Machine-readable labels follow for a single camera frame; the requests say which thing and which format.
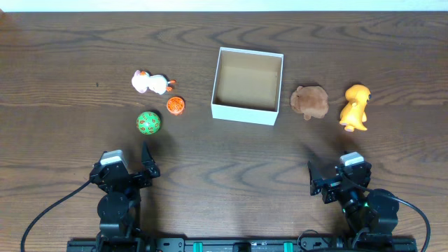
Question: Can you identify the green patterned ball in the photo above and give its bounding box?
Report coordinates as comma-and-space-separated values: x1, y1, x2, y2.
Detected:
136, 111, 161, 135

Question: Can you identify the yellow rubber dinosaur toy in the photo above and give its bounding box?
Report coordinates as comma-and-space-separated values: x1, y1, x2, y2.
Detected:
339, 84, 372, 132

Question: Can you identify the orange round toy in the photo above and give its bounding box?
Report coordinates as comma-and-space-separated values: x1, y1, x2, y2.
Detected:
166, 97, 186, 116

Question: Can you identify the brown plush toy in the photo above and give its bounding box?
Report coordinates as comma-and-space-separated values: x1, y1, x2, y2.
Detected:
290, 86, 329, 120

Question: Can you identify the white pink duck toy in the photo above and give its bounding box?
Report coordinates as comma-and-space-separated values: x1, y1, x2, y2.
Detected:
131, 70, 176, 95

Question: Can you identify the white cardboard box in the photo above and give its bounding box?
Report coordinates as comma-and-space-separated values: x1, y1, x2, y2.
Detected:
211, 47, 284, 126

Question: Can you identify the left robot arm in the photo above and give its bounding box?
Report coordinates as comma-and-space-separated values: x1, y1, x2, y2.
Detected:
90, 143, 160, 240

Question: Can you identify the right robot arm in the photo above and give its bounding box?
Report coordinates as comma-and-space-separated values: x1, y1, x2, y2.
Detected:
307, 161, 399, 236

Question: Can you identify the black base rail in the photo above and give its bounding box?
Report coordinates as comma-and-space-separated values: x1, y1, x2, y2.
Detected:
66, 236, 417, 252

